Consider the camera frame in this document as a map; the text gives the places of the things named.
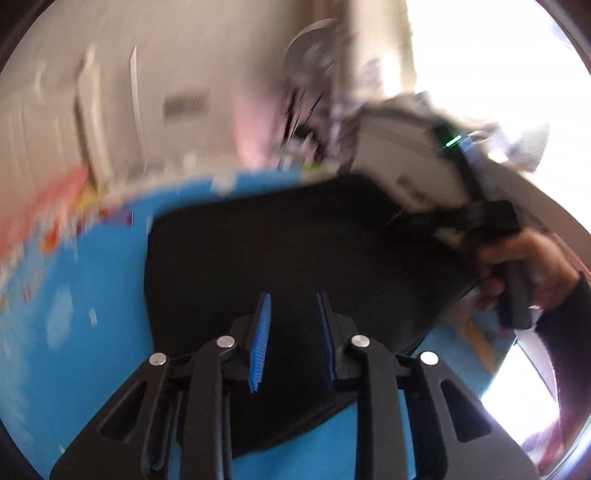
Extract round grey fan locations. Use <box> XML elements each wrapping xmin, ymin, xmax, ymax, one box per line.
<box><xmin>281</xmin><ymin>18</ymin><xmax>356</xmax><ymax>93</ymax></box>

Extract dark blurred clutter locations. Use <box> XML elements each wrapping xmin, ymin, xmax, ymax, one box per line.
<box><xmin>272</xmin><ymin>83</ymin><xmax>365</xmax><ymax>171</ymax></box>

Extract person's right forearm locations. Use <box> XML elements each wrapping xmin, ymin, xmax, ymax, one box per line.
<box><xmin>536</xmin><ymin>272</ymin><xmax>591</xmax><ymax>416</ymax></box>

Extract black pants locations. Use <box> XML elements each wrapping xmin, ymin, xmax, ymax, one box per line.
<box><xmin>144</xmin><ymin>175</ymin><xmax>490</xmax><ymax>460</ymax></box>

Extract bright window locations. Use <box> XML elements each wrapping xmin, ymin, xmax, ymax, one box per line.
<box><xmin>406</xmin><ymin>0</ymin><xmax>591</xmax><ymax>185</ymax></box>

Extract white wardrobe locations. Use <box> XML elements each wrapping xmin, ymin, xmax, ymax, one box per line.
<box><xmin>0</xmin><ymin>41</ymin><xmax>153</xmax><ymax>259</ymax></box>

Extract cartoon printed blanket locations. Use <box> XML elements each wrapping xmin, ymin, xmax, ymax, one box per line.
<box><xmin>0</xmin><ymin>164</ymin><xmax>518</xmax><ymax>480</ymax></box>

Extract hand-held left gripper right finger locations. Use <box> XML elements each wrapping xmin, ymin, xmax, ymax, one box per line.
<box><xmin>316</xmin><ymin>291</ymin><xmax>541</xmax><ymax>480</ymax></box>

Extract person's right hand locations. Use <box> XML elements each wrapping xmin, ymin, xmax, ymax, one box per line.
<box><xmin>475</xmin><ymin>231</ymin><xmax>583</xmax><ymax>315</ymax></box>

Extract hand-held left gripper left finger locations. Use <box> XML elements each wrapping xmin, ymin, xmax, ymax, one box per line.
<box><xmin>50</xmin><ymin>291</ymin><xmax>273</xmax><ymax>480</ymax></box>

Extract grey wall plate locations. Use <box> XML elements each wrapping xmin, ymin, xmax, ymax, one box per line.
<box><xmin>163</xmin><ymin>91</ymin><xmax>209</xmax><ymax>117</ymax></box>

